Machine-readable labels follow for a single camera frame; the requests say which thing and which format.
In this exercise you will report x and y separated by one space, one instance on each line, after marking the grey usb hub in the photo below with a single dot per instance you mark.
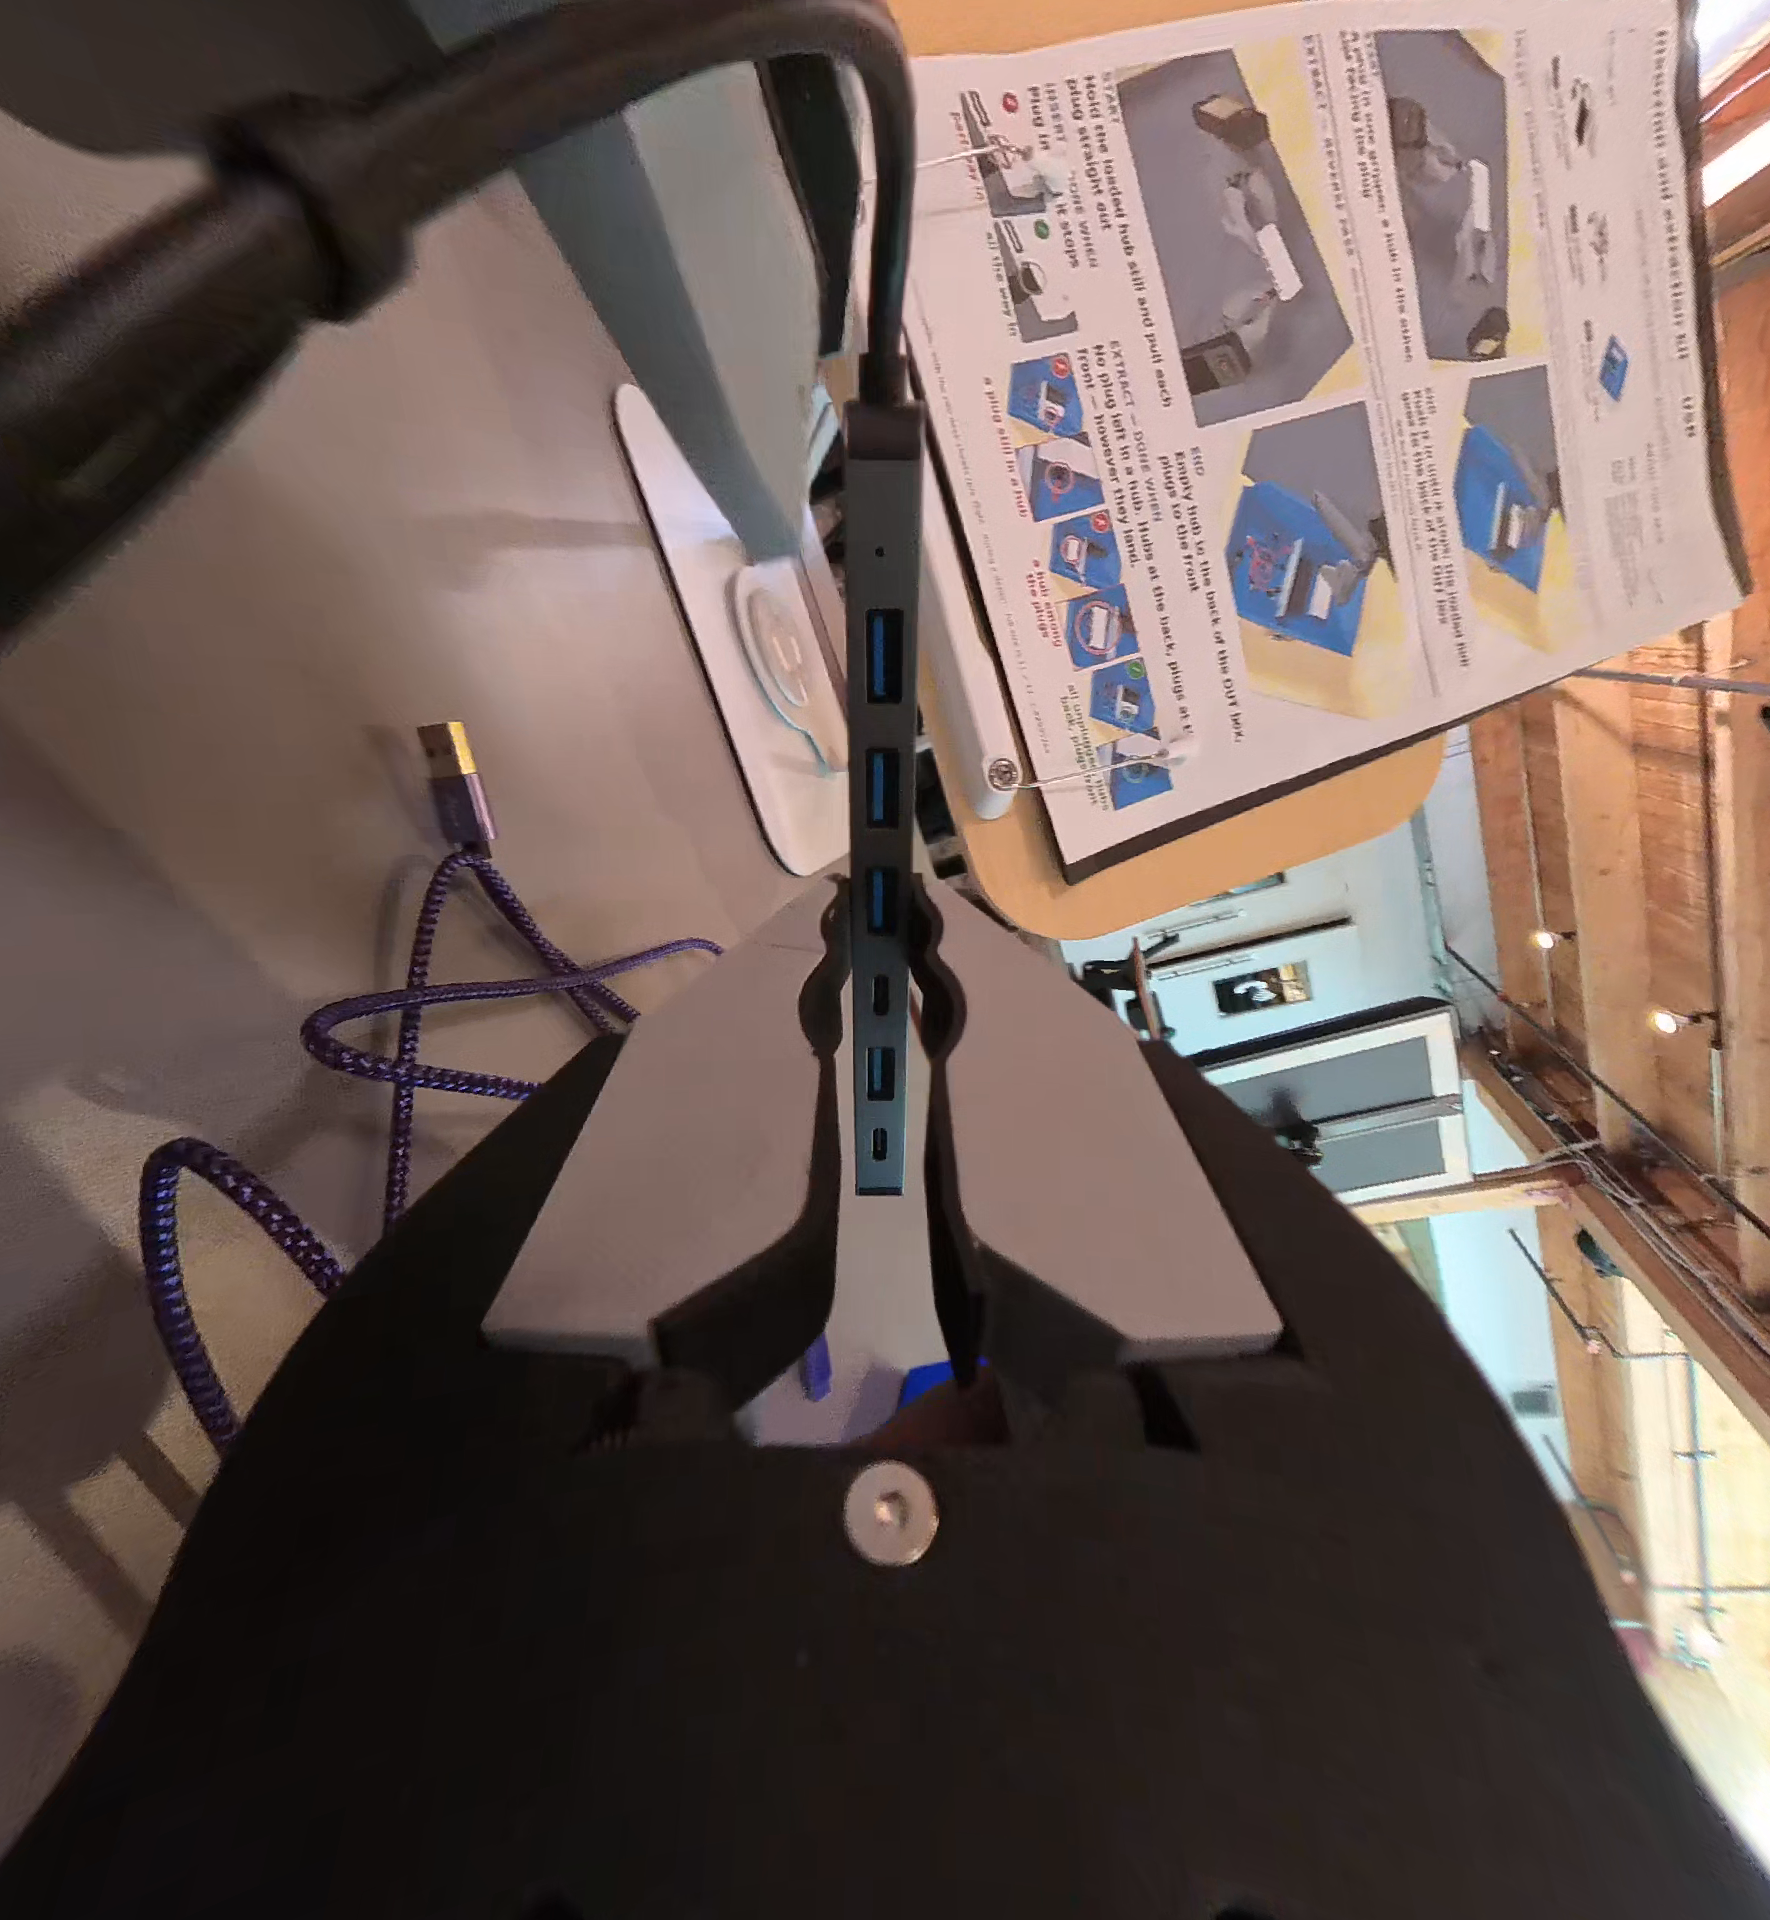
885 524

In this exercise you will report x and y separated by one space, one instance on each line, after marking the printed instruction sheet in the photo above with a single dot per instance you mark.
1351 452

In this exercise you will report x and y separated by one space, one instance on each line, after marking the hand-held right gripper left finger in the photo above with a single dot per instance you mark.
676 1170

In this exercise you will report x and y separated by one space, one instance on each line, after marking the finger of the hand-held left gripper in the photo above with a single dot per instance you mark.
225 53

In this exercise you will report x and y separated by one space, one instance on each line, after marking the black logo sign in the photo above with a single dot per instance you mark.
1262 991

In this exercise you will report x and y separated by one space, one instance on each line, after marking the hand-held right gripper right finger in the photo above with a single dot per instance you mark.
1095 1185

